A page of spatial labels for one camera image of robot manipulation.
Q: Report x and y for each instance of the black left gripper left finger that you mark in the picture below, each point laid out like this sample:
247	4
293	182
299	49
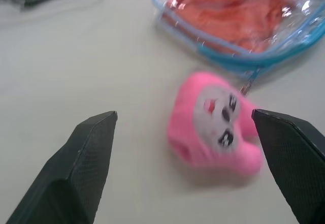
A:
73	168

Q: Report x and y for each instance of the clear blue-trimmed plastic pouch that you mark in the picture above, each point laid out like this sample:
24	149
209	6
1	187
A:
243	48

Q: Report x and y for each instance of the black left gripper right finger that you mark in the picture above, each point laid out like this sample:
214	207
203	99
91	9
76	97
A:
292	153

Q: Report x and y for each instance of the orange cloth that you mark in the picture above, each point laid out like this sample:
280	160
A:
236	13

